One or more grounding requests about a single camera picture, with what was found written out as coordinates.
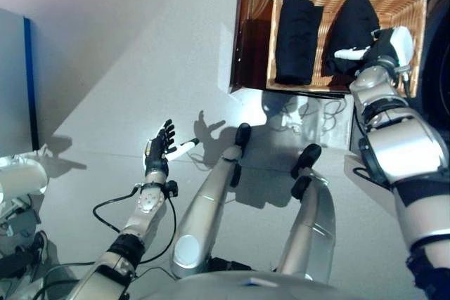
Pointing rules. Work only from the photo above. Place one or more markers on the grey cabinet panel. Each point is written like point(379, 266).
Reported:
point(14, 85)

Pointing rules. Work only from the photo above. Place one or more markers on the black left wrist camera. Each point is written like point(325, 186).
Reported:
point(171, 188)

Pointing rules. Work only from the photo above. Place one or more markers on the dark grey washing machine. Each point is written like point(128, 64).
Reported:
point(437, 68)

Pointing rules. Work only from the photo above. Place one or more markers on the woven wicker laundry basket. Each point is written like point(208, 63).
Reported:
point(397, 8)

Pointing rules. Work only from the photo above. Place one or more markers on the white cylindrical device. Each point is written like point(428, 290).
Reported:
point(24, 177)

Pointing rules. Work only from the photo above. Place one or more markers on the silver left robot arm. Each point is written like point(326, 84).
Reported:
point(146, 208)

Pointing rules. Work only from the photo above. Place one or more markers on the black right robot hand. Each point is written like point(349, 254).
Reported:
point(381, 45)

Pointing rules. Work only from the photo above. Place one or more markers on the silver right robot leg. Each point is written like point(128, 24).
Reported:
point(309, 222)

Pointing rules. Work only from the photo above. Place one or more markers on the grey robot torso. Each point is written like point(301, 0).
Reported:
point(253, 287)

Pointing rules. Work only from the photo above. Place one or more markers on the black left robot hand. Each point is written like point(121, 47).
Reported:
point(156, 154)

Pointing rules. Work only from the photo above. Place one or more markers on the black sneaker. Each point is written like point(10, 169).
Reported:
point(39, 247)

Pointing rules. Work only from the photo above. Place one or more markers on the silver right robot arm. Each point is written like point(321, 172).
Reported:
point(400, 145)

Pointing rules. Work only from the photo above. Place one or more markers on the black garment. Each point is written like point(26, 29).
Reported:
point(297, 40)
point(351, 29)

